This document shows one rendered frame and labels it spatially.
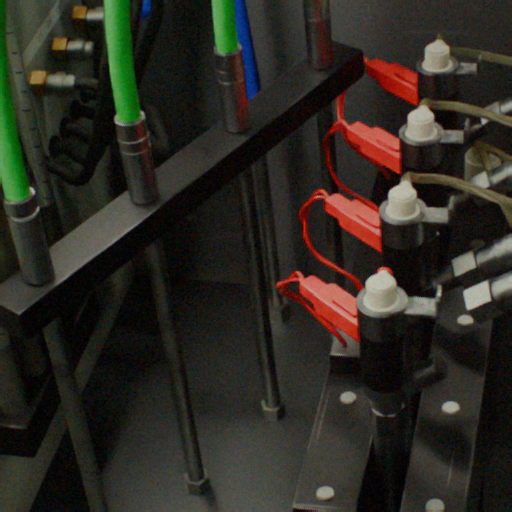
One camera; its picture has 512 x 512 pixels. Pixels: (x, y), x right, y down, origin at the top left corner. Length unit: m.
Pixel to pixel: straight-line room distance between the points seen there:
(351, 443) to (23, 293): 0.22
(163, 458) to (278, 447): 0.09
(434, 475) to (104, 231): 0.24
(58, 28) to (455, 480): 0.44
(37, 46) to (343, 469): 0.37
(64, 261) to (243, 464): 0.29
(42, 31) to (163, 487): 0.34
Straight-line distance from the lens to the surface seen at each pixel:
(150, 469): 1.04
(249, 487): 1.02
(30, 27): 0.96
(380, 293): 0.73
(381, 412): 0.79
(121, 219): 0.83
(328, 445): 0.83
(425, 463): 0.82
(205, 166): 0.86
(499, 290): 0.72
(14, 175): 0.75
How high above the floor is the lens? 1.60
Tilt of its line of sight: 39 degrees down
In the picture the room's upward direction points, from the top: 7 degrees counter-clockwise
